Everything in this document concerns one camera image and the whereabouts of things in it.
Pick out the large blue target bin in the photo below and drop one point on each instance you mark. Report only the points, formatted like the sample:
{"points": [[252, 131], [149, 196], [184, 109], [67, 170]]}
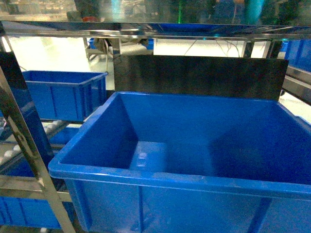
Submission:
{"points": [[160, 163]]}

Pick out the black back panel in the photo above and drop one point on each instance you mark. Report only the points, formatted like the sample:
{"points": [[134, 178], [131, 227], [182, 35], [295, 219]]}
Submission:
{"points": [[256, 78]]}

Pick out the steel rack upright post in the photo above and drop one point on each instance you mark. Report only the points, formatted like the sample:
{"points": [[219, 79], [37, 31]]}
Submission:
{"points": [[20, 112]]}

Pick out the blue bin left rear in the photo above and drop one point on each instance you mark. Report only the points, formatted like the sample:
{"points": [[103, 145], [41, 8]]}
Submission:
{"points": [[65, 95]]}

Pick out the steel upper shelf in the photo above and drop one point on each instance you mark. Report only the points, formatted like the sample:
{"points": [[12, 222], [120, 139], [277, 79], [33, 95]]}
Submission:
{"points": [[240, 19]]}

